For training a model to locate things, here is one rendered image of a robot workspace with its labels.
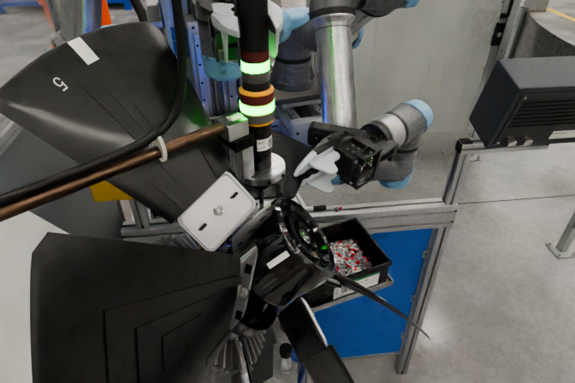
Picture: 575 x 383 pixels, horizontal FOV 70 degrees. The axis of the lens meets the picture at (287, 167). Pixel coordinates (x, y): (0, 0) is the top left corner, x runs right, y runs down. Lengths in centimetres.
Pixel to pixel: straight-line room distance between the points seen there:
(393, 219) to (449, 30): 166
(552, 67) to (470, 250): 144
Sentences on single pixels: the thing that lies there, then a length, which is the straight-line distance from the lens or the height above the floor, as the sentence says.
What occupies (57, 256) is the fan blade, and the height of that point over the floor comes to 142.
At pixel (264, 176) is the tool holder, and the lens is 55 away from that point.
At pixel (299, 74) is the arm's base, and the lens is 133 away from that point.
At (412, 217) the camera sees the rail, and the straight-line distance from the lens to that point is 120.
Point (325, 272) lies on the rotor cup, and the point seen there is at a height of 121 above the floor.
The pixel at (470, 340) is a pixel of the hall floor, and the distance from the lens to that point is 204.
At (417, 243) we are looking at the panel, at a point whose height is 71.
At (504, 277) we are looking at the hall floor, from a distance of 234.
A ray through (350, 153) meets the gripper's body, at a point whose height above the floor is 120.
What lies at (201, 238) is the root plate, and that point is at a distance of 53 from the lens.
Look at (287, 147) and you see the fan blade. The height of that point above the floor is 118.
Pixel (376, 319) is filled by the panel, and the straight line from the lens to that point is 155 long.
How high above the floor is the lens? 159
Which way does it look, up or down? 35 degrees down
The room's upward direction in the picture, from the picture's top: straight up
